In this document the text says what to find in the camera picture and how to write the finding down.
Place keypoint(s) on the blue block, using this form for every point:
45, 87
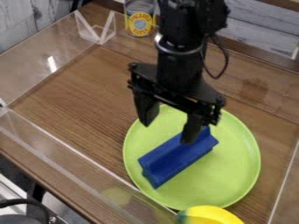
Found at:
173, 156

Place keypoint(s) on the yellow round object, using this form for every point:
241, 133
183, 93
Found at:
208, 215

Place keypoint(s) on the black metal stand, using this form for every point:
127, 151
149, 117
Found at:
22, 206

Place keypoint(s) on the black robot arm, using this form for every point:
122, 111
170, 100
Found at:
189, 24

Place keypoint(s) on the green plate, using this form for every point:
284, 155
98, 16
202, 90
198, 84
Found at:
220, 179

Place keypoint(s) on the yellow labelled tin can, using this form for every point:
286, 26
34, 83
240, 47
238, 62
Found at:
139, 17

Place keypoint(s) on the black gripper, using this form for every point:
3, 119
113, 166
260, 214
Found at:
174, 82

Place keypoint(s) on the clear acrylic enclosure wall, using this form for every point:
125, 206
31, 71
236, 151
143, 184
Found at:
67, 108

